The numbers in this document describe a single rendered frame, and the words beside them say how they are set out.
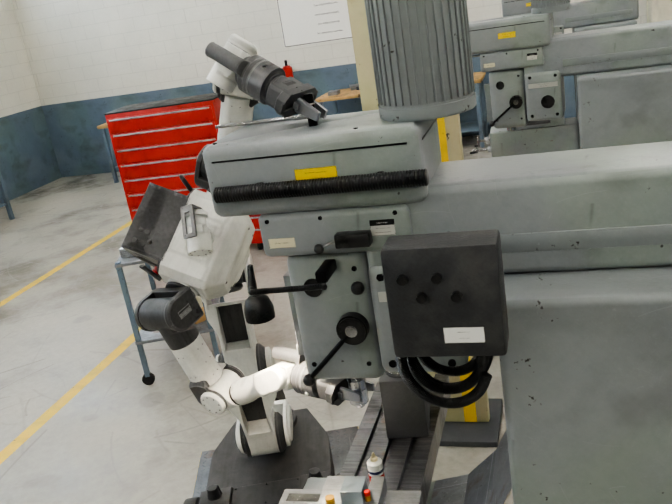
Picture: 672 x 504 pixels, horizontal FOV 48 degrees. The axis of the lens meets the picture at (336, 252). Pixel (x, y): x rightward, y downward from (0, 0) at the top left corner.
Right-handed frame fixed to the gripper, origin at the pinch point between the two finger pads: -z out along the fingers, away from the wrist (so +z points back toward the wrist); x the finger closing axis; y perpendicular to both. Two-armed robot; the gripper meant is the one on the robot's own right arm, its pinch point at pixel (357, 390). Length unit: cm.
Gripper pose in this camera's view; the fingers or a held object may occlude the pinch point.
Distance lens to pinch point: 186.7
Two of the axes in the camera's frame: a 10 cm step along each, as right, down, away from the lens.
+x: 5.9, -3.5, 7.3
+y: 1.4, 9.3, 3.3
